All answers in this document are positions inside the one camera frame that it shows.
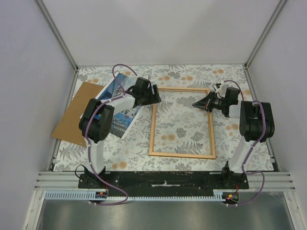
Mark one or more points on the left aluminium corner post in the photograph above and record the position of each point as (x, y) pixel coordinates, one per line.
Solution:
(51, 24)

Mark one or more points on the clear glass pane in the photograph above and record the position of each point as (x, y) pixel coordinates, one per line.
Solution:
(180, 127)

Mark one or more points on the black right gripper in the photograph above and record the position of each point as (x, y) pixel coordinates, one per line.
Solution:
(206, 103)

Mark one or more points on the wooden picture frame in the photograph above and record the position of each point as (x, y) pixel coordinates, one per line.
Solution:
(212, 156)

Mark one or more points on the floral patterned table mat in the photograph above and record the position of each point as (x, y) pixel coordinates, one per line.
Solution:
(131, 153)

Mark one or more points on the light blue cable duct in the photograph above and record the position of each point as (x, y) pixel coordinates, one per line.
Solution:
(102, 196)

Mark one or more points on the building photo print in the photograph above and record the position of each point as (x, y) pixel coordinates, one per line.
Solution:
(115, 110)

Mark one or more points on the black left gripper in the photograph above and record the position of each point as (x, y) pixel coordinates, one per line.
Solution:
(154, 98)

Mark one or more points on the aluminium corner post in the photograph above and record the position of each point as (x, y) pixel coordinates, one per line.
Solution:
(51, 24)
(269, 25)

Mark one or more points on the aluminium rail frame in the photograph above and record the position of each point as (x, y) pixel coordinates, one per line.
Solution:
(259, 183)

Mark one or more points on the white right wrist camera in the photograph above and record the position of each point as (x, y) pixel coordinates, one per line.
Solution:
(217, 87)

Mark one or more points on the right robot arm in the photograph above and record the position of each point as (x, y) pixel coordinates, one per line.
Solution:
(256, 124)

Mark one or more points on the right aluminium corner post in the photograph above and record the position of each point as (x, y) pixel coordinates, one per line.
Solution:
(269, 25)

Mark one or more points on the brown cardboard backing board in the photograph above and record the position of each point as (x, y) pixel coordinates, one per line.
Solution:
(67, 128)

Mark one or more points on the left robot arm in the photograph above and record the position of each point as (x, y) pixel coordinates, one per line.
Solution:
(95, 148)

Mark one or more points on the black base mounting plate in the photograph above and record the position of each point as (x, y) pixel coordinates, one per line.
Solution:
(162, 183)

